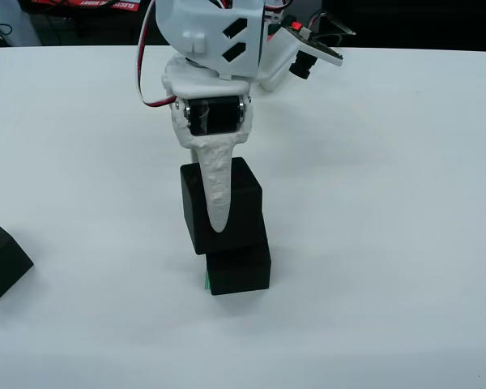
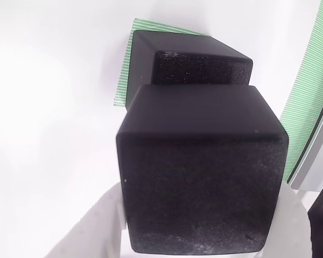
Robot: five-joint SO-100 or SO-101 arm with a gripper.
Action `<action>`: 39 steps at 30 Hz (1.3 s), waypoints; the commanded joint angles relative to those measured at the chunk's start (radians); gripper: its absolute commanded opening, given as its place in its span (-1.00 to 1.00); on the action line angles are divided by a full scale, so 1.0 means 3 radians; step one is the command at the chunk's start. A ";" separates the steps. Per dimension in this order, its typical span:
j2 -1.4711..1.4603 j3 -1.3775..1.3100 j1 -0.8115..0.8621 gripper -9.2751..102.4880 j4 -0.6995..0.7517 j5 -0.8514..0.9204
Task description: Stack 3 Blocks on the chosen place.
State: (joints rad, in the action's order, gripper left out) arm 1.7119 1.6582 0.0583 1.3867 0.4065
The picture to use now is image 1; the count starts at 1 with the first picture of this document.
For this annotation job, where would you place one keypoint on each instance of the wrist camera on white bracket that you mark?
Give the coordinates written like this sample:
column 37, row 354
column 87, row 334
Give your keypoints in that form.
column 281, row 52

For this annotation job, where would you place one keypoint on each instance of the black cube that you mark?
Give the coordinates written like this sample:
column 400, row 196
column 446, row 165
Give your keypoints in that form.
column 4, row 267
column 243, row 271
column 245, row 202

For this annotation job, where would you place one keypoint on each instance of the green striped square marker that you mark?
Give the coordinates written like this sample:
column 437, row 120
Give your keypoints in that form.
column 207, row 281

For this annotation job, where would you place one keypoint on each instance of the red printed package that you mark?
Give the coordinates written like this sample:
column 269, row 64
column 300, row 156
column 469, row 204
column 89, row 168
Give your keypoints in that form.
column 105, row 5

